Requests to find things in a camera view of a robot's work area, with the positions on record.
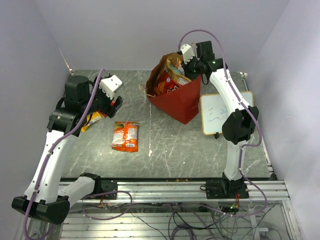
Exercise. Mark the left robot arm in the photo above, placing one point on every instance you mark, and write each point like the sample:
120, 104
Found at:
64, 126

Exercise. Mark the aluminium frame rail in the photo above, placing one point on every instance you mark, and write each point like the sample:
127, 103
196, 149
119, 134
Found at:
150, 192

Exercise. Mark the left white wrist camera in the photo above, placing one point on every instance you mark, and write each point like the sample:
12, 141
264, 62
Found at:
110, 86

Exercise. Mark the orange Fox's candy bag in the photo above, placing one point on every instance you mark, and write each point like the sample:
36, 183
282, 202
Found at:
178, 64

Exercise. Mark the yellow snack bar wrapper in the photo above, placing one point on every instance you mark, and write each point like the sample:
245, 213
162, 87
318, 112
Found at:
91, 119

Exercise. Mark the small red snack packet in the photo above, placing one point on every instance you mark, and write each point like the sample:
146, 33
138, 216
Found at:
109, 110

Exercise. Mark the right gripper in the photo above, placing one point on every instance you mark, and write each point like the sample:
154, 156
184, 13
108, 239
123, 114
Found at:
185, 67

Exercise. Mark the brown paper snack bag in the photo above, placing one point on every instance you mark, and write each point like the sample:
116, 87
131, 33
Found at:
178, 76

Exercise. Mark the red Doritos bag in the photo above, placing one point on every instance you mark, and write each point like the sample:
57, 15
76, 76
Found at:
166, 82

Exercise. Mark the small whiteboard with stand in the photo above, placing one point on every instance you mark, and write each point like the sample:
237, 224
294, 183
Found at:
214, 113

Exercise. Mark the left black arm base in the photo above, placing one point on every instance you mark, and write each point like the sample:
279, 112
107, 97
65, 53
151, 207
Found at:
109, 186

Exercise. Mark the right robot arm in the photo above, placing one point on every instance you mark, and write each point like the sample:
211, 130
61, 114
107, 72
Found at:
242, 117

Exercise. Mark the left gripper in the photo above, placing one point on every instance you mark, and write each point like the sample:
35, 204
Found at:
113, 110

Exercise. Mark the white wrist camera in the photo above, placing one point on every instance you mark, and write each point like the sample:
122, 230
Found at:
187, 53
110, 86

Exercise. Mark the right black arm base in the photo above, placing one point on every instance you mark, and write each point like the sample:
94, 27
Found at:
219, 190

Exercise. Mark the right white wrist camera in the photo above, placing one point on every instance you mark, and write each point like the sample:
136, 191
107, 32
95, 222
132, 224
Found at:
187, 53

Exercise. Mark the red paper bag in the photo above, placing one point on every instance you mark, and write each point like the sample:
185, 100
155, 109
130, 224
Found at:
180, 104

